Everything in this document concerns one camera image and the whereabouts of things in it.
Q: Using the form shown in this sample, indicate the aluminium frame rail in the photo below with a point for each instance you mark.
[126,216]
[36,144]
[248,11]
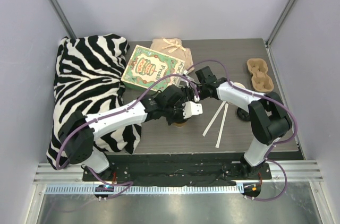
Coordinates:
[296,171]

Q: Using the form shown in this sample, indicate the white wrapped straw right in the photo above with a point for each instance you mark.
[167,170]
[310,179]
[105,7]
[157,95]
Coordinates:
[222,125]

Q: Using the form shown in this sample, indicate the beige cloth pouch with ribbon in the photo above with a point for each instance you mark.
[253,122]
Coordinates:
[174,48]

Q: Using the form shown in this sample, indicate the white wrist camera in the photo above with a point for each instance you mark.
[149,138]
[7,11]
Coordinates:
[196,98]
[192,109]

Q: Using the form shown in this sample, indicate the white wrapped straw left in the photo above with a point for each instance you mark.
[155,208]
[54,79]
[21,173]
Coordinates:
[213,118]

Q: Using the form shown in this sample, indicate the zebra print plush blanket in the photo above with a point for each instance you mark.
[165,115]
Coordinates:
[88,74]

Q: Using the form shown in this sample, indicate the brown cardboard cup carrier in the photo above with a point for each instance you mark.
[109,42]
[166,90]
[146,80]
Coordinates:
[260,80]

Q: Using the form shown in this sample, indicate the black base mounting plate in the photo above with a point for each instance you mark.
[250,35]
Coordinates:
[125,168]

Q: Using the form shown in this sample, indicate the white slotted cable duct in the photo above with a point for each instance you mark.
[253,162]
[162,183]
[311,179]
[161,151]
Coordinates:
[140,190]

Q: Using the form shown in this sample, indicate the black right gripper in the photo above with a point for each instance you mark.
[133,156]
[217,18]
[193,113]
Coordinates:
[198,90]

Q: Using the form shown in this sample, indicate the brown paper coffee cup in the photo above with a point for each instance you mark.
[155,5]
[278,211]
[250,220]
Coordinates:
[180,124]

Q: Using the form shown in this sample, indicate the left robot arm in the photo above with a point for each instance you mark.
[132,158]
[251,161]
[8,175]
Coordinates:
[80,131]

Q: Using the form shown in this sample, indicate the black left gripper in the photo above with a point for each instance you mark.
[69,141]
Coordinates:
[175,115]

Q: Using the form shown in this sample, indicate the green illustrated paper bag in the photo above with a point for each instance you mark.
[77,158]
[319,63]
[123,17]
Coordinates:
[146,66]

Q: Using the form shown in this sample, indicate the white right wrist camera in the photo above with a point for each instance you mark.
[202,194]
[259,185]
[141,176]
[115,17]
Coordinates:
[196,98]

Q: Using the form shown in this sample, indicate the white wrapped straw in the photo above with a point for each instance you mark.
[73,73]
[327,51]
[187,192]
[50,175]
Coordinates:
[222,125]
[213,118]

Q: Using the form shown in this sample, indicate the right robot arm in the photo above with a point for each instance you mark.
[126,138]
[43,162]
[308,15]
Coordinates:
[270,120]

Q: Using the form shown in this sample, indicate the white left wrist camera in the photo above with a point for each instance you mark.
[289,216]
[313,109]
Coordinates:
[192,109]

